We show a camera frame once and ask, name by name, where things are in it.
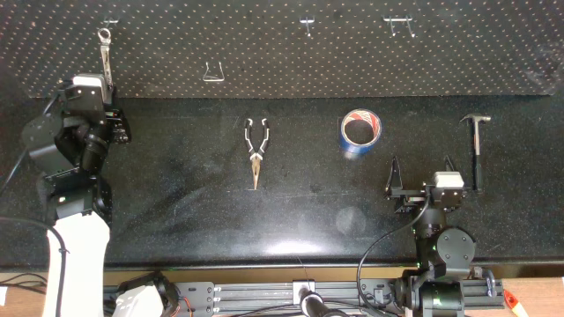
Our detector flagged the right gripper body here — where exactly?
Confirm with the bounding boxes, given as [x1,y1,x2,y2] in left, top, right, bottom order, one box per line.
[385,183,469,214]

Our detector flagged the black and white pliers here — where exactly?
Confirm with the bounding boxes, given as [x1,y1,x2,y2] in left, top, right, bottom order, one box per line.
[243,117,271,191]

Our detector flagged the wrench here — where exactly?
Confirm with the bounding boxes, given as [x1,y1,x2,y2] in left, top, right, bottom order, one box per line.
[97,27,115,88]

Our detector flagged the black pegboard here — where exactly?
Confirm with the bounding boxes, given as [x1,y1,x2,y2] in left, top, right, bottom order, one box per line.
[0,0,564,100]

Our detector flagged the hammer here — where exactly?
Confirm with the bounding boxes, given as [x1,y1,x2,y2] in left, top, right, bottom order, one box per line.
[458,112,493,194]

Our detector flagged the roll of blue tape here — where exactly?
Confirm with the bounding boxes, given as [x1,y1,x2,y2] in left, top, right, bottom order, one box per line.
[338,107,383,157]

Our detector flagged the red and cream object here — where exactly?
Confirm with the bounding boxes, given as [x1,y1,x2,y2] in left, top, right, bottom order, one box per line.
[503,289,531,317]

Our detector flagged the double metal hook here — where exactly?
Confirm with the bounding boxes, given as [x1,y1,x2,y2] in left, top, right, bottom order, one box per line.
[382,15,417,40]

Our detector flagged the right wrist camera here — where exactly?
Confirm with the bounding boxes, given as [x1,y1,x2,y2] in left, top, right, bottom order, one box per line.
[430,171,466,191]

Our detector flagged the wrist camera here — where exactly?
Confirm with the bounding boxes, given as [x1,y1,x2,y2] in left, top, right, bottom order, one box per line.
[71,73,112,105]
[430,171,466,191]

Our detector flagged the black cable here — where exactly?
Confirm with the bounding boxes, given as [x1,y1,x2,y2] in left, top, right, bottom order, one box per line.
[356,195,432,314]
[0,90,68,317]

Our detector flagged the mounting rail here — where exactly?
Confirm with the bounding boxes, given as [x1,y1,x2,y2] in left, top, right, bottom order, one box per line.
[103,266,506,317]

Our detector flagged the wire loop metal hook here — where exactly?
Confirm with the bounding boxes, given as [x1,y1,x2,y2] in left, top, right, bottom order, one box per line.
[202,61,226,84]

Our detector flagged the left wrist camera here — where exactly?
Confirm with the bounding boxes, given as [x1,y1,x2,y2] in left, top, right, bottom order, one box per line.
[71,73,112,105]

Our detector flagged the thin black wire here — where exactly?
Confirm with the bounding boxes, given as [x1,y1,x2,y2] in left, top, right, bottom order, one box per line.
[0,272,49,296]

